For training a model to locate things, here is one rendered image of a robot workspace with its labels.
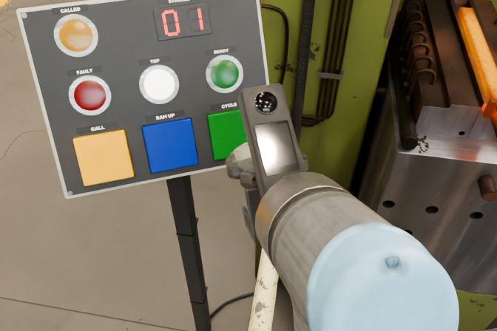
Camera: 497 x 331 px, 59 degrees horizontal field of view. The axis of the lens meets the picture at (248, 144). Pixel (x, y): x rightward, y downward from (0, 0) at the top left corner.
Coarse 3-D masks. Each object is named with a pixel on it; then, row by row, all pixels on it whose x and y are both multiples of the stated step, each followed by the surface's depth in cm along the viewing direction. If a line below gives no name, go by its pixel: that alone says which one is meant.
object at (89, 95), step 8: (80, 88) 63; (88, 88) 63; (96, 88) 63; (80, 96) 63; (88, 96) 63; (96, 96) 64; (104, 96) 64; (80, 104) 64; (88, 104) 64; (96, 104) 64
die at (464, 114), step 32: (416, 0) 108; (448, 0) 105; (480, 0) 105; (448, 32) 95; (416, 64) 88; (448, 64) 87; (416, 96) 84; (448, 96) 80; (480, 96) 79; (416, 128) 83; (448, 128) 82; (480, 128) 81
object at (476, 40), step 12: (468, 12) 98; (468, 24) 94; (468, 36) 92; (480, 36) 91; (480, 48) 88; (480, 60) 85; (492, 60) 85; (480, 72) 83; (492, 72) 82; (492, 84) 79; (492, 96) 77; (492, 108) 75; (492, 120) 75
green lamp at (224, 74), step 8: (216, 64) 67; (224, 64) 67; (232, 64) 67; (216, 72) 67; (224, 72) 67; (232, 72) 67; (216, 80) 67; (224, 80) 67; (232, 80) 68; (224, 88) 68
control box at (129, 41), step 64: (128, 0) 62; (192, 0) 64; (256, 0) 66; (64, 64) 62; (128, 64) 64; (192, 64) 66; (256, 64) 68; (64, 128) 64; (128, 128) 66; (64, 192) 66
